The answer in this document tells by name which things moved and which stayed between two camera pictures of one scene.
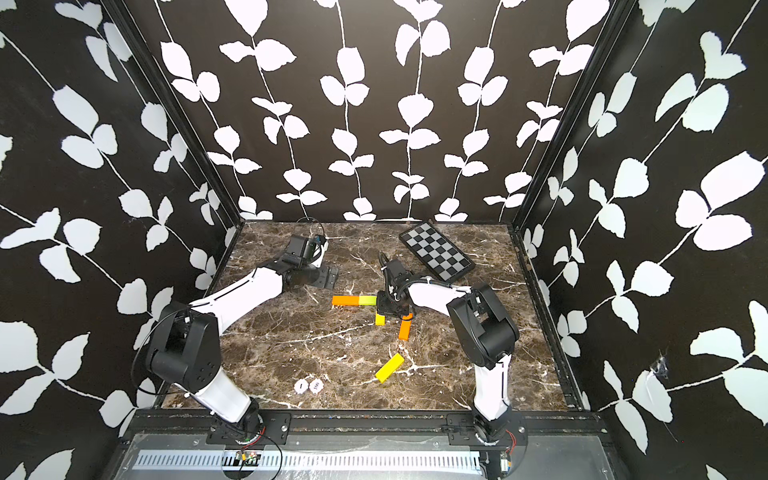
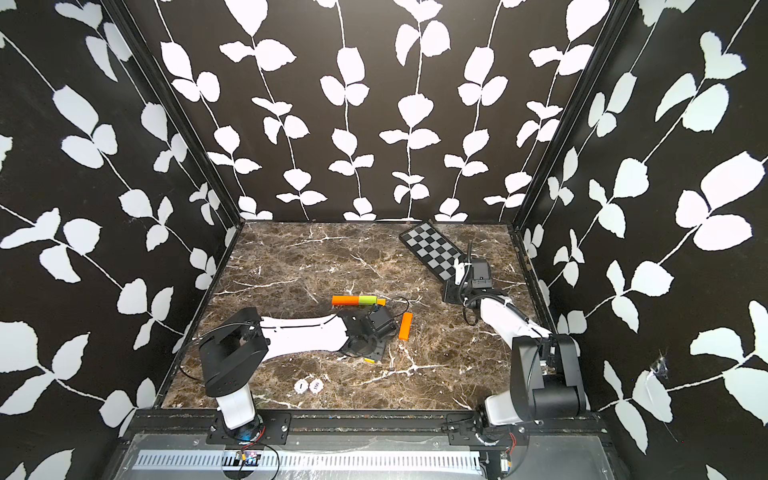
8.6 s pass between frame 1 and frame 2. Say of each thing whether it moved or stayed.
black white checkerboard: stayed
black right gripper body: moved
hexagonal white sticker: stayed
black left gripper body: moved
